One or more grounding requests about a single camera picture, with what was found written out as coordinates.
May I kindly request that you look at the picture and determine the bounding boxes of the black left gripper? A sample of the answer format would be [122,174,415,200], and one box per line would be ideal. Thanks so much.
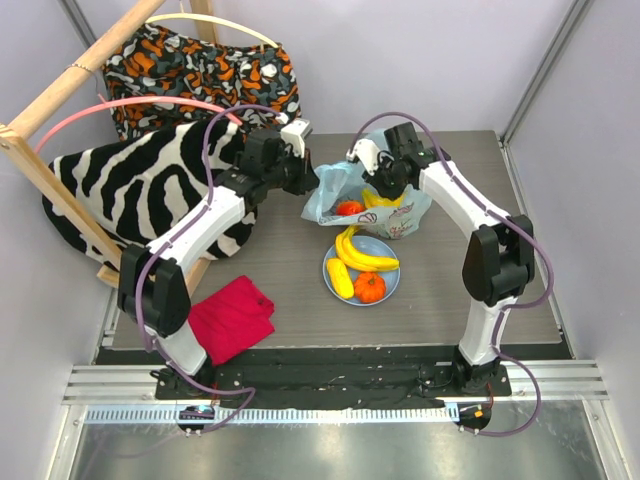
[264,145,321,197]

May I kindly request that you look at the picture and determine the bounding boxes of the light blue printed plastic bag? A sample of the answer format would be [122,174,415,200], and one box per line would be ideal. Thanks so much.
[301,160,432,240]

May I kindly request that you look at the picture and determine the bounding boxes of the red fake tomato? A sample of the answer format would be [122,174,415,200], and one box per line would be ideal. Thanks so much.
[335,200,366,216]

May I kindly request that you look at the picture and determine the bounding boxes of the yellow fake banana bunch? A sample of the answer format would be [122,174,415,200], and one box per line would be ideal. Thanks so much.
[334,226,400,272]

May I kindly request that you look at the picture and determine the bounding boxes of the yellow fake lemon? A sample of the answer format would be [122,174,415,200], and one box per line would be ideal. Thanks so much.
[326,258,354,300]

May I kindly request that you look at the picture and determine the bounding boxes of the orange fake pumpkin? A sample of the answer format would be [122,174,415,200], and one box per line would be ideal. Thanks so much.
[354,272,386,304]

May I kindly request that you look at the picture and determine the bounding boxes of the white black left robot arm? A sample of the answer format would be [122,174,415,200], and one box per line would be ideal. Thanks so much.
[117,119,319,399]

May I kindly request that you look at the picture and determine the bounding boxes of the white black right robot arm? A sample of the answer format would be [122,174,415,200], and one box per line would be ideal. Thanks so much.
[349,122,535,395]

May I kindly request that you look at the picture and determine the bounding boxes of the light blue round plate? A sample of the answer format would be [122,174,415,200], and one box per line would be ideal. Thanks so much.
[322,235,402,307]

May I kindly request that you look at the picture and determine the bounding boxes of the red folded cloth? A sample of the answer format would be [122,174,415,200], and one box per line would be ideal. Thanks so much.
[188,276,275,366]

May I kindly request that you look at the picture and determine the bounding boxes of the zebra striped cloth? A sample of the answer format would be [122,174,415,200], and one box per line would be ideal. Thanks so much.
[49,119,247,248]

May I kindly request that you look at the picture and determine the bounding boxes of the orange grey patterned cloth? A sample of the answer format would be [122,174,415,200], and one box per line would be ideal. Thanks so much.
[101,24,302,119]

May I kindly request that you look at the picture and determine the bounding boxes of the cream hanger hoop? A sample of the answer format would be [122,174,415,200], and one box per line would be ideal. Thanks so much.
[145,12,278,48]

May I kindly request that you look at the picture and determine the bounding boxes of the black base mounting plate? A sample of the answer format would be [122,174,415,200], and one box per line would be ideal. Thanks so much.
[154,344,512,412]

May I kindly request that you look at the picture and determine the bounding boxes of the pink hanger hoop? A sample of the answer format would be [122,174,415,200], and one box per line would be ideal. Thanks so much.
[33,96,223,153]

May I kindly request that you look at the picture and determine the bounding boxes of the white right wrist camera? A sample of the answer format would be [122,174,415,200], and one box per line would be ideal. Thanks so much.
[346,138,382,176]

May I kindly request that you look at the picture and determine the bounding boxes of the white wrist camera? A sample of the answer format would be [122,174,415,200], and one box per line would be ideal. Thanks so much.
[346,138,382,176]
[280,118,312,158]

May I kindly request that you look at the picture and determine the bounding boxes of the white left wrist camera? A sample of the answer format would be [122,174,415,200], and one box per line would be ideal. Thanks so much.
[280,118,312,158]

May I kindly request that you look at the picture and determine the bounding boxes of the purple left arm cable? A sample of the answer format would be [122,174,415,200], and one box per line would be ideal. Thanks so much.
[134,103,291,434]

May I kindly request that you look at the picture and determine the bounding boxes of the wooden rack frame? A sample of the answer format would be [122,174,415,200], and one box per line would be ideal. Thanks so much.
[0,0,221,311]

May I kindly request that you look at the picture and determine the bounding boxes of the aluminium rail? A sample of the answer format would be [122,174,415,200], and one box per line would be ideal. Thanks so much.
[63,360,609,424]

